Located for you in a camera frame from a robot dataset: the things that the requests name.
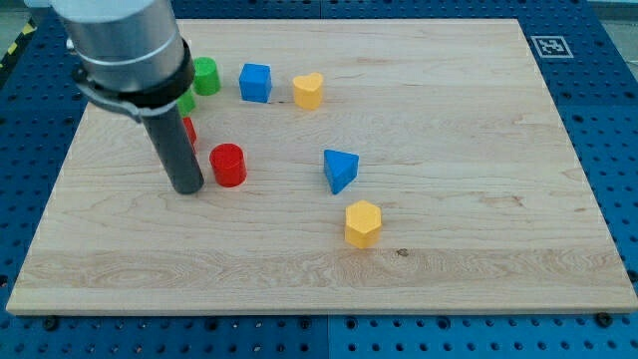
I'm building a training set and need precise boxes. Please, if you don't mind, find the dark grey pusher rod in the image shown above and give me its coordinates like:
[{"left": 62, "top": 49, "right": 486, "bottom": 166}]
[{"left": 142, "top": 104, "right": 204, "bottom": 194}]

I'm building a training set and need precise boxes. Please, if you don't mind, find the red cylinder block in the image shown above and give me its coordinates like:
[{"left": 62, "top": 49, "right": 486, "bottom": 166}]
[{"left": 209, "top": 143, "right": 247, "bottom": 187}]

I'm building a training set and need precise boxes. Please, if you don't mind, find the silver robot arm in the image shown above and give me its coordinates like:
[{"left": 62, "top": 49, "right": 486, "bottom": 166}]
[{"left": 24, "top": 0, "right": 204, "bottom": 194}]

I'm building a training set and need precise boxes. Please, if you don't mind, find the green block behind arm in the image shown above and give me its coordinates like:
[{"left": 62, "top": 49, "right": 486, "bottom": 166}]
[{"left": 176, "top": 89, "right": 196, "bottom": 118}]

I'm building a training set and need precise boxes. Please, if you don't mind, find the blue triangle block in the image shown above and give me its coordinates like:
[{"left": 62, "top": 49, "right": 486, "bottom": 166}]
[{"left": 323, "top": 150, "right": 359, "bottom": 194}]

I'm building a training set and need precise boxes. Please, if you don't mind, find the red block behind rod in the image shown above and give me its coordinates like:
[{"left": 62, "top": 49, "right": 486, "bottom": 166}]
[{"left": 182, "top": 117, "right": 197, "bottom": 151}]

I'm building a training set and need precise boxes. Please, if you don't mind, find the green cylinder block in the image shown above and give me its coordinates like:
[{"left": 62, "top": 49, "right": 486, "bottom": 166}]
[{"left": 193, "top": 57, "right": 221, "bottom": 96}]

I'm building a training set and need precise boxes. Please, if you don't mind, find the blue cube block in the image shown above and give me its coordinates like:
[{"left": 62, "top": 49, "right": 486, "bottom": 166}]
[{"left": 238, "top": 63, "right": 272, "bottom": 103}]

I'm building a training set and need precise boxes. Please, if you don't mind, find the yellow heart block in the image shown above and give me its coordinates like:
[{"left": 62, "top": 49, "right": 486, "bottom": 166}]
[{"left": 292, "top": 72, "right": 324, "bottom": 110}]

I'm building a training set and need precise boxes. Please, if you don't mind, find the wooden board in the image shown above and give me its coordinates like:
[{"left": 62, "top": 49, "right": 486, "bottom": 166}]
[{"left": 7, "top": 19, "right": 637, "bottom": 316}]

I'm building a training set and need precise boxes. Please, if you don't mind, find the yellow hexagon block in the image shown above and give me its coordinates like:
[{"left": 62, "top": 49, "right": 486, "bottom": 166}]
[{"left": 344, "top": 200, "right": 382, "bottom": 248}]

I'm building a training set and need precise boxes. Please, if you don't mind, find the white fiducial marker tag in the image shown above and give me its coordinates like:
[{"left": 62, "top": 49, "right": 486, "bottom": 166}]
[{"left": 530, "top": 35, "right": 573, "bottom": 59}]

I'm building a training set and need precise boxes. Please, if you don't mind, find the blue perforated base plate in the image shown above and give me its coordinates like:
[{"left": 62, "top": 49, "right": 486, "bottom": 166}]
[{"left": 1, "top": 0, "right": 637, "bottom": 358}]

